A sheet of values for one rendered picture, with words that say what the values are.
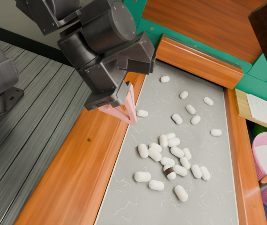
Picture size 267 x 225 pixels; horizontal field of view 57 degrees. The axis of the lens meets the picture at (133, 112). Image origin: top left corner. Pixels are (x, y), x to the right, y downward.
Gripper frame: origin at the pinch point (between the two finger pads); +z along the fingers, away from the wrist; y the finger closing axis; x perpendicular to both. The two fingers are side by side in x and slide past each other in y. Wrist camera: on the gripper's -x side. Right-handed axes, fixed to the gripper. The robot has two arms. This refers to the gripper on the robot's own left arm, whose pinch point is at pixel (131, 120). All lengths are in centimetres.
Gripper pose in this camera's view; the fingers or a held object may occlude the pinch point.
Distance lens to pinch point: 48.7
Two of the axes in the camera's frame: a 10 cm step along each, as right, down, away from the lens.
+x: -8.4, 2.8, 4.7
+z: 5.0, 7.3, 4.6
